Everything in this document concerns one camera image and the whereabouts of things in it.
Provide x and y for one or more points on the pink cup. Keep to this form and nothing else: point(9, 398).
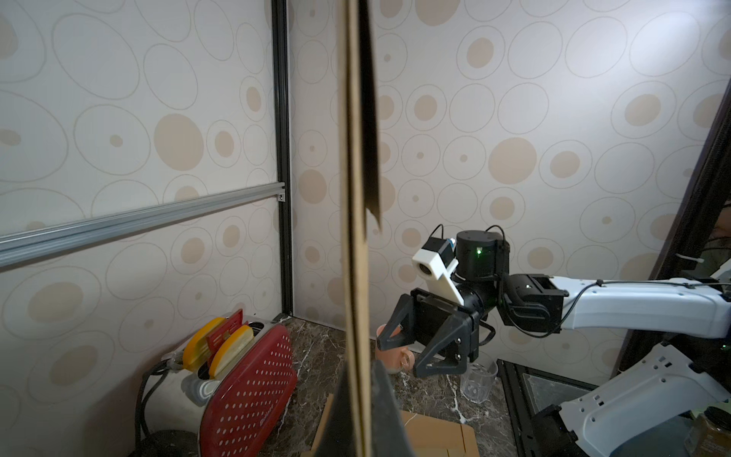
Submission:
point(396, 360)

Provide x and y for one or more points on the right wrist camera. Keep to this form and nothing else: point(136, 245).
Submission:
point(435, 262)

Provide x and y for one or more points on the brown file envelope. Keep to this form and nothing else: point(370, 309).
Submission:
point(430, 436)
point(359, 197)

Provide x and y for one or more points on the amber glass jar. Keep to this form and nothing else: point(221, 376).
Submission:
point(710, 434)

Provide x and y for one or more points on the clear plastic cup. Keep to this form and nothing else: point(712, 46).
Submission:
point(477, 382)

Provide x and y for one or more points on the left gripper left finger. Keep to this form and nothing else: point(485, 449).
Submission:
point(336, 438)

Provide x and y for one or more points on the back aluminium rail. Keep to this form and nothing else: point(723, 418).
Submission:
point(25, 248)

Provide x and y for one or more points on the front yellow toast slice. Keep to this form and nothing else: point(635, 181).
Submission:
point(229, 351)

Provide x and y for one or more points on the yellow toast slice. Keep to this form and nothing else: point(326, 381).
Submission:
point(229, 351)
point(197, 350)

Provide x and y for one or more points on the red polka dot toaster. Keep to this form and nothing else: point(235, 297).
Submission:
point(186, 413)

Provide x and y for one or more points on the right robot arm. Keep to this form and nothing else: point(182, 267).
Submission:
point(467, 277)

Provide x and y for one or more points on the rear yellow toast slice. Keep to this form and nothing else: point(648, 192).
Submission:
point(197, 350)

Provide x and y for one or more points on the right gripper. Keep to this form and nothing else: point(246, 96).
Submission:
point(449, 333)

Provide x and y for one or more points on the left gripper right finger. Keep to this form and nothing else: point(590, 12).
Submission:
point(389, 437)

